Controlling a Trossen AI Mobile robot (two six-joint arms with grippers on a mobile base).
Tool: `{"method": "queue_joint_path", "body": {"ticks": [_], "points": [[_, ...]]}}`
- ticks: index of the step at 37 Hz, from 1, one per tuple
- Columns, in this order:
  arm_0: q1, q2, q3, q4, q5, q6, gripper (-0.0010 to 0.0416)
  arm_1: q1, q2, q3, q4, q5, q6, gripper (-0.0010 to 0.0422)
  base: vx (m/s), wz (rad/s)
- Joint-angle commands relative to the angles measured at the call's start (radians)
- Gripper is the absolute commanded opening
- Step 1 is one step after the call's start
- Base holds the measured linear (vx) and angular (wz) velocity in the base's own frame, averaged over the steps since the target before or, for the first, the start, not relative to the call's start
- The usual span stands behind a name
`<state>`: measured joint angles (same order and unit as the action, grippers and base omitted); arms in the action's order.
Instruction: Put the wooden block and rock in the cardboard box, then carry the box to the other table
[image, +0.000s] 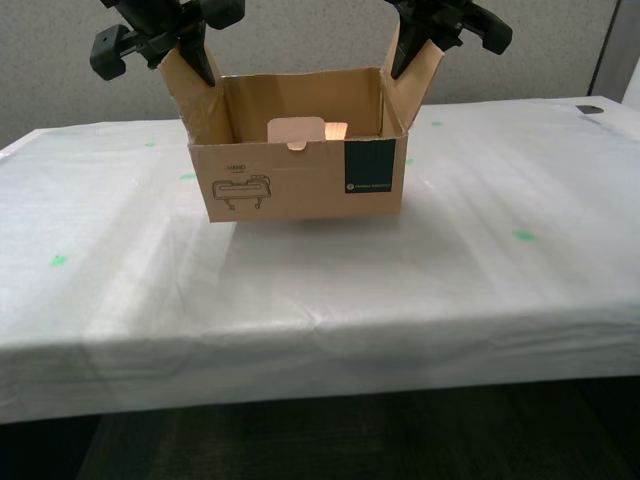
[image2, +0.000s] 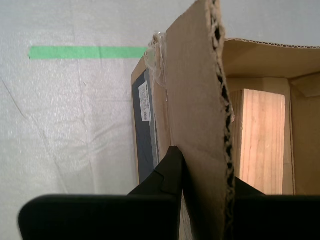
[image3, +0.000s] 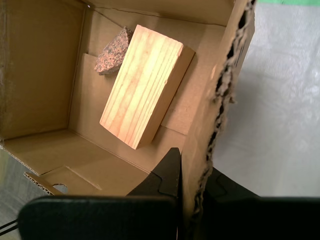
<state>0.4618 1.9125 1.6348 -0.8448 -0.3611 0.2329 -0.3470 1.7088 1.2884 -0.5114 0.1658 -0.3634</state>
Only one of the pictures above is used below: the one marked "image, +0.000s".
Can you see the light wooden block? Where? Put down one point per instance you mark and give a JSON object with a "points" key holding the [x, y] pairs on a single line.
{"points": [[336, 131]]}

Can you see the brown cardboard box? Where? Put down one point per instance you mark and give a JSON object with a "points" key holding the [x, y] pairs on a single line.
{"points": [[300, 185]]}

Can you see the dark office table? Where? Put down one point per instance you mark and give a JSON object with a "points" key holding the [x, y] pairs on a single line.
{"points": [[30, 450]]}

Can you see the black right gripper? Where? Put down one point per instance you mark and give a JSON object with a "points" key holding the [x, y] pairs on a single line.
{"points": [[445, 20]]}

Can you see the grey speckled partition panel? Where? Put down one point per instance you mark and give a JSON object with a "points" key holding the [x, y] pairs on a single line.
{"points": [[310, 40]]}

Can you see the dark grey partition panel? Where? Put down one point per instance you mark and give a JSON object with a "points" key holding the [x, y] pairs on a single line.
{"points": [[622, 45]]}

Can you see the light green tape strip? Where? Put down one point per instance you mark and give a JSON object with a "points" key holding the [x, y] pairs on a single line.
{"points": [[187, 176]]}

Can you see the dark rectangular table grommet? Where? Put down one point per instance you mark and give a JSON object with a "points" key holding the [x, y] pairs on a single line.
{"points": [[589, 109]]}

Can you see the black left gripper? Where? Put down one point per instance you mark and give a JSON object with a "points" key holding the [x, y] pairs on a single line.
{"points": [[160, 15]]}

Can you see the white plastic table cover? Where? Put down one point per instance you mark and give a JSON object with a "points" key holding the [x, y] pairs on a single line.
{"points": [[320, 300]]}

